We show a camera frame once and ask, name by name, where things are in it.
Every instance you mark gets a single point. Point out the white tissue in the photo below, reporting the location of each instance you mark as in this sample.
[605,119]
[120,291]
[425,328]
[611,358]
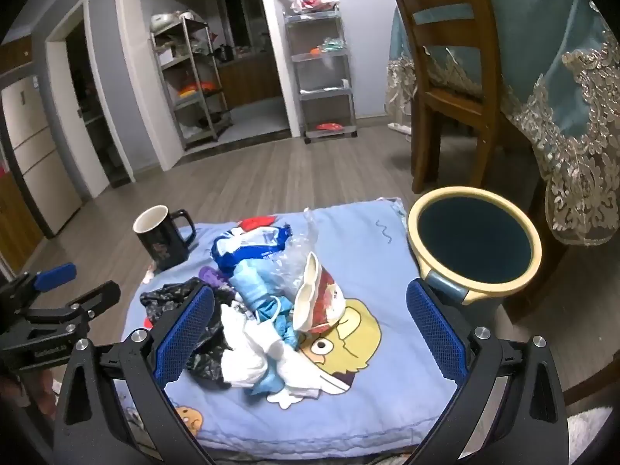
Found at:
[242,353]

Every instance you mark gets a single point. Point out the black mug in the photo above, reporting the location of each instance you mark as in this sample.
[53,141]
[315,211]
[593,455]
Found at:
[160,247]

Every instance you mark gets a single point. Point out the blue cartoon printed blanket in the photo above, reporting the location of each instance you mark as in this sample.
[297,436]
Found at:
[387,271]

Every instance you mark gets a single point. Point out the teal lace tablecloth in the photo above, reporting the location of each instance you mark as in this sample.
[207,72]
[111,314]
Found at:
[542,43]

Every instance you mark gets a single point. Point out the white power strip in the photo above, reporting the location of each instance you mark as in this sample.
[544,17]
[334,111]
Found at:
[399,129]

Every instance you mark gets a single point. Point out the white paper scrap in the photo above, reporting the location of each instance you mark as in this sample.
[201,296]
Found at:
[148,273]

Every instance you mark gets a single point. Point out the clear plastic wrapper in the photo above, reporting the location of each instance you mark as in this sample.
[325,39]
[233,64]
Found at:
[295,261]

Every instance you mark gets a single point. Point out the wooden cabinet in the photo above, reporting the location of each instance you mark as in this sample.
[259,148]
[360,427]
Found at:
[17,223]

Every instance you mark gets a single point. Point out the metal storage rack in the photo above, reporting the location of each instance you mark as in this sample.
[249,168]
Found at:
[193,82]

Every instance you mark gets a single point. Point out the blue bin with cream rim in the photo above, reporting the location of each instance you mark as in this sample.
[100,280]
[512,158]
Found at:
[474,232]

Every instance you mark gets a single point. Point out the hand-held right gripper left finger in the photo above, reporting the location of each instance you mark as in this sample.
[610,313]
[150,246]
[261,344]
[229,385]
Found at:
[186,334]

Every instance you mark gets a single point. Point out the blue white snack bag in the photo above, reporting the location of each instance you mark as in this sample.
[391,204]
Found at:
[242,252]

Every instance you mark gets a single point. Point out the grey plastic trolley shelf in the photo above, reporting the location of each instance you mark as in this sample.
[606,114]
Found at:
[319,72]

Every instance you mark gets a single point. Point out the wooden chair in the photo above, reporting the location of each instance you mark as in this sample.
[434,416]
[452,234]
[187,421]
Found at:
[455,111]

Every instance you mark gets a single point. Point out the crushed red white paper cup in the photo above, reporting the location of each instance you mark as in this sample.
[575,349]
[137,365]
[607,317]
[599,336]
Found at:
[324,300]

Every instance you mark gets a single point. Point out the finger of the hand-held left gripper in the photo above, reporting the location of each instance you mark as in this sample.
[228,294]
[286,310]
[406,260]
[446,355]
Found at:
[55,275]
[94,298]

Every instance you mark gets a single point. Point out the white fluffy rug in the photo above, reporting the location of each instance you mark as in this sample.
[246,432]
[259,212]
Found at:
[588,433]

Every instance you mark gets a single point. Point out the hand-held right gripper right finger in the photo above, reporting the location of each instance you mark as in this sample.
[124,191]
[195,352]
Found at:
[436,329]

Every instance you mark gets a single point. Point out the beige refrigerator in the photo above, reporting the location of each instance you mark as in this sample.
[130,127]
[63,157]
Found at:
[34,155]

